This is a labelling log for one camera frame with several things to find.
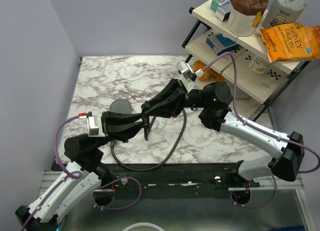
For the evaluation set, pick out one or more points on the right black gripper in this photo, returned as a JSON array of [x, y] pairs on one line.
[[169, 102]]

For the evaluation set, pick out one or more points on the orange snack bag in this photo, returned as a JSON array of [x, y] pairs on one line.
[[209, 74]]

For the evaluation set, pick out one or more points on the cream three-tier shelf rack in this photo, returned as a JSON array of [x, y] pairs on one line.
[[263, 90]]

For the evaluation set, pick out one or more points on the white cup brown lid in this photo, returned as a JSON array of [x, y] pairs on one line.
[[242, 15]]

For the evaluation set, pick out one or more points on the grey cylindrical canister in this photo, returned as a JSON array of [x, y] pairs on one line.
[[284, 12]]

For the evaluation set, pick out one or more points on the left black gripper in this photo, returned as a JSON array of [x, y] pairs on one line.
[[121, 127]]

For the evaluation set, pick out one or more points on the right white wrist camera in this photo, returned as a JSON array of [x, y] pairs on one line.
[[188, 76]]

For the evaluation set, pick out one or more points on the orange honey dijon bag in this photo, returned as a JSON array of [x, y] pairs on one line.
[[291, 42]]

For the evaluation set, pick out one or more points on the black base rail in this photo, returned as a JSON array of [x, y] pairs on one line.
[[173, 181]]

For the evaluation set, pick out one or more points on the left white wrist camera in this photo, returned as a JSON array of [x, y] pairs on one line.
[[94, 124]]

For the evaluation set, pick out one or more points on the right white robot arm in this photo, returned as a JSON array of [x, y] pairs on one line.
[[284, 151]]

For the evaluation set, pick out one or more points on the teal small box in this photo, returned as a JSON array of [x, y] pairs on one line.
[[215, 4]]

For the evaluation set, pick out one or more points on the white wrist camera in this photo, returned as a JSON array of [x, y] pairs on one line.
[[94, 124], [188, 76]]

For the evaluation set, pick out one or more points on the yellow clip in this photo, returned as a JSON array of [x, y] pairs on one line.
[[257, 19]]

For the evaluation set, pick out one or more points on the white round rim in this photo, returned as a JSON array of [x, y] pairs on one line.
[[143, 224]]

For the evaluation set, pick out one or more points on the grey shower head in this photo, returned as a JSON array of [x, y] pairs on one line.
[[121, 106]]

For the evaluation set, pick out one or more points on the black T-shaped fitting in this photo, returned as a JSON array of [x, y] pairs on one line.
[[146, 121]]

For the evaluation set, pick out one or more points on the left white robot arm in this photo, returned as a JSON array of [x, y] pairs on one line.
[[85, 171]]

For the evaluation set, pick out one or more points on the silver small box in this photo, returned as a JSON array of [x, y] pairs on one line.
[[223, 12]]

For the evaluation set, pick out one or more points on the blue box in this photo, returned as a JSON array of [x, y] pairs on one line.
[[220, 44]]

